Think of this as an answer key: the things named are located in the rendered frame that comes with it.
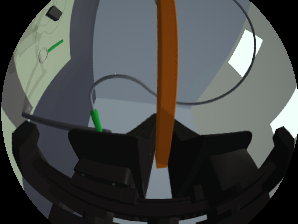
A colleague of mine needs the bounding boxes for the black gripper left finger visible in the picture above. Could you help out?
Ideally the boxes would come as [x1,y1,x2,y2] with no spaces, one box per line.
[68,113,157,198]

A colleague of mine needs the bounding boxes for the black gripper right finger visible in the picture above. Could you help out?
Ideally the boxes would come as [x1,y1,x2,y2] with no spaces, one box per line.
[168,119,253,198]

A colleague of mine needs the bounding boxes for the orange handle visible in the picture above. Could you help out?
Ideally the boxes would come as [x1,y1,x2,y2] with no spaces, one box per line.
[154,0,178,169]

